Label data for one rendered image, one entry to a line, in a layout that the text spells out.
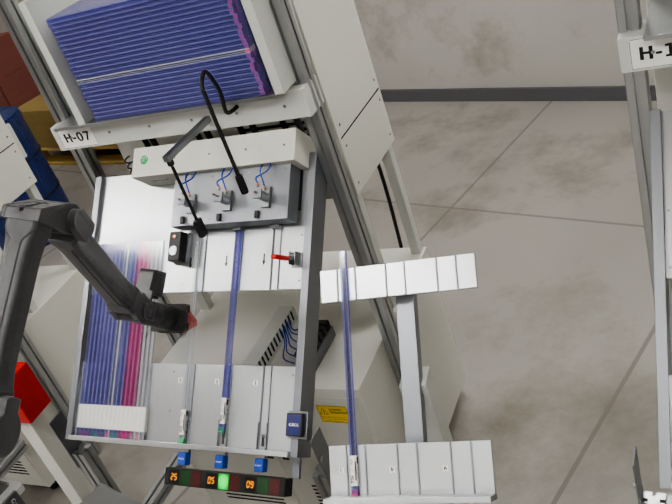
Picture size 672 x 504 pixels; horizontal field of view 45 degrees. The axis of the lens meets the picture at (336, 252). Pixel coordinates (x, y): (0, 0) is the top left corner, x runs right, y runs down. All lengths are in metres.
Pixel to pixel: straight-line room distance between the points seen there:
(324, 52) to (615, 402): 1.48
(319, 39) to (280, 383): 0.83
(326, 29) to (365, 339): 0.84
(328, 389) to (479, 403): 0.86
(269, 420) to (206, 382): 0.20
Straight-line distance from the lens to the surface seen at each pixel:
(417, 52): 5.21
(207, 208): 2.03
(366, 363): 2.19
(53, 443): 2.74
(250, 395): 1.95
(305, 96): 1.87
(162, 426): 2.10
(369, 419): 2.19
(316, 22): 2.06
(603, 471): 2.62
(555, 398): 2.86
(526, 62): 4.86
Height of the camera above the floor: 1.96
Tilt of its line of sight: 30 degrees down
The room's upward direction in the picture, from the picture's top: 20 degrees counter-clockwise
